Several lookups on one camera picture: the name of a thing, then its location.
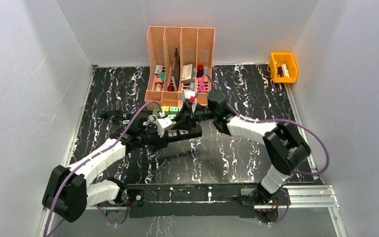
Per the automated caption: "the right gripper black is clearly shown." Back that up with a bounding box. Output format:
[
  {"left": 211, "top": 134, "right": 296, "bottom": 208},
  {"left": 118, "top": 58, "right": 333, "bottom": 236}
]
[{"left": 171, "top": 102, "right": 217, "bottom": 131}]

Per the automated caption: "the green power strip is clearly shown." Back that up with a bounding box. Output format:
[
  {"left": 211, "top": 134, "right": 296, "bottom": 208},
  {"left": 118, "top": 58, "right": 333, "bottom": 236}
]
[{"left": 152, "top": 106, "right": 181, "bottom": 119}]

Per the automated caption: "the yellow charger plug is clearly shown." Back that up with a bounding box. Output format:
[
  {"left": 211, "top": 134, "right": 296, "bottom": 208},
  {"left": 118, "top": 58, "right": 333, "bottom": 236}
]
[{"left": 161, "top": 106, "right": 170, "bottom": 115}]

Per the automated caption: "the black power strip front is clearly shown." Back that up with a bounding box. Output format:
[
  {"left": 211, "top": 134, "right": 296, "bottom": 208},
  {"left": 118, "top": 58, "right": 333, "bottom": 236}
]
[{"left": 165, "top": 125, "right": 202, "bottom": 143}]

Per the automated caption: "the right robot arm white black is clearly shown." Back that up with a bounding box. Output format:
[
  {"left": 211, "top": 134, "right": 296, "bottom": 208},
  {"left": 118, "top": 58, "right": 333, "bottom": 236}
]
[{"left": 172, "top": 90, "right": 311, "bottom": 205}]

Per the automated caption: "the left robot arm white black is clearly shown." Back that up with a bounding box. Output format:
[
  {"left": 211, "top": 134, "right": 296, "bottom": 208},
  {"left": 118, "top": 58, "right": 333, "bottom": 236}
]
[{"left": 42, "top": 119, "right": 136, "bottom": 223}]

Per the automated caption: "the white box in organizer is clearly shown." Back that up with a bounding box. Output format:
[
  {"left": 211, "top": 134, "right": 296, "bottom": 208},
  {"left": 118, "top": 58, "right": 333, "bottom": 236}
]
[{"left": 181, "top": 64, "right": 193, "bottom": 84}]

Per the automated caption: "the black tablet in organizer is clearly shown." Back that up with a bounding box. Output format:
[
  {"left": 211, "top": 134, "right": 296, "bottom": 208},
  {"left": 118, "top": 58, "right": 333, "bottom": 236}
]
[{"left": 172, "top": 48, "right": 181, "bottom": 92}]

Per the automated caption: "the orange desk file organizer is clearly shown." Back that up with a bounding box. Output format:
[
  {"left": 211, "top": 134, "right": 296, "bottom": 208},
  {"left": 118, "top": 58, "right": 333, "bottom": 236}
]
[{"left": 145, "top": 26, "right": 216, "bottom": 107}]

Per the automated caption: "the yellow storage bin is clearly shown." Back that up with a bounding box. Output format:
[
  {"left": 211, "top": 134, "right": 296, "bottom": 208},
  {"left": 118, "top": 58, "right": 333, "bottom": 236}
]
[{"left": 268, "top": 52, "right": 299, "bottom": 84}]

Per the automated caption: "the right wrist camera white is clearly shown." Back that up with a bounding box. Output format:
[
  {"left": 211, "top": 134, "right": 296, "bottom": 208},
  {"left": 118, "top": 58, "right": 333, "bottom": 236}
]
[{"left": 181, "top": 90, "right": 196, "bottom": 104}]

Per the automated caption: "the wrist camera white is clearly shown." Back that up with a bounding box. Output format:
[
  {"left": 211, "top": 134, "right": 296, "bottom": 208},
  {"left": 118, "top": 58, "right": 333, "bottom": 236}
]
[
  {"left": 181, "top": 90, "right": 196, "bottom": 104},
  {"left": 148, "top": 115, "right": 173, "bottom": 137}
]

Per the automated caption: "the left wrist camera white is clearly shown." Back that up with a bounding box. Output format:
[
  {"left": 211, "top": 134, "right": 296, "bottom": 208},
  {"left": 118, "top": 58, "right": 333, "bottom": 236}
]
[{"left": 148, "top": 115, "right": 173, "bottom": 137}]

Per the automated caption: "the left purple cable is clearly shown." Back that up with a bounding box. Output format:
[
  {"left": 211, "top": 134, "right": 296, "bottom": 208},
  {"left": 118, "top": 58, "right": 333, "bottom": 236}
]
[{"left": 44, "top": 100, "right": 163, "bottom": 237}]

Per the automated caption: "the purple cable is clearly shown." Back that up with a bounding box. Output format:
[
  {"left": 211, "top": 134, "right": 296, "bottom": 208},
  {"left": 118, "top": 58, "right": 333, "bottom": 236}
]
[
  {"left": 44, "top": 100, "right": 163, "bottom": 237},
  {"left": 196, "top": 74, "right": 330, "bottom": 226}
]

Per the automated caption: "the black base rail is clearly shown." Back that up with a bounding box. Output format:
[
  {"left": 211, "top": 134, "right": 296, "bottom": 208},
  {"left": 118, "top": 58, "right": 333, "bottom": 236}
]
[{"left": 96, "top": 183, "right": 290, "bottom": 219}]

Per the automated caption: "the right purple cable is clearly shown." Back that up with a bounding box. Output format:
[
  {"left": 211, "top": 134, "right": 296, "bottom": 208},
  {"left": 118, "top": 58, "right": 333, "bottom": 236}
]
[{"left": 196, "top": 74, "right": 330, "bottom": 226}]

